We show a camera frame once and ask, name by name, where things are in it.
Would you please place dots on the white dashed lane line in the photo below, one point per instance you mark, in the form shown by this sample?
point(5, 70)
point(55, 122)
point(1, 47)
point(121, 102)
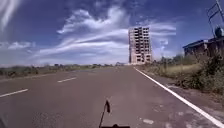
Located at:
point(66, 79)

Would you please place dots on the grey asphalt road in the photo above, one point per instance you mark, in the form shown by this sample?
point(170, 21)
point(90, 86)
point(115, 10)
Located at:
point(110, 86)

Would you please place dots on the dry grass and scrub verge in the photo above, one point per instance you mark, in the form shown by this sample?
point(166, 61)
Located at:
point(196, 75)

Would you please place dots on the tall unfinished concrete building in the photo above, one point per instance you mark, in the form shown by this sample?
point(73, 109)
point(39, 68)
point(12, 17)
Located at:
point(139, 45)

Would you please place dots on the low dark building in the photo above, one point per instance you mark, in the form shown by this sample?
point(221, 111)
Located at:
point(203, 47)

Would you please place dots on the tall metal pole frame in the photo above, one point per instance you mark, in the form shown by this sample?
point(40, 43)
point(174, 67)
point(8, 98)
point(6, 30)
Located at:
point(213, 16)

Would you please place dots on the robot's own part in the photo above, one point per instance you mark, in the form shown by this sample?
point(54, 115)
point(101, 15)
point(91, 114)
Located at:
point(106, 113)

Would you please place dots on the scrub strip across road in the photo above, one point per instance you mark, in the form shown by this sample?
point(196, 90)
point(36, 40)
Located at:
point(36, 69)

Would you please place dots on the white solid edge line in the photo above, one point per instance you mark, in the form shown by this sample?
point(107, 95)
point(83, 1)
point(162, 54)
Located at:
point(173, 94)

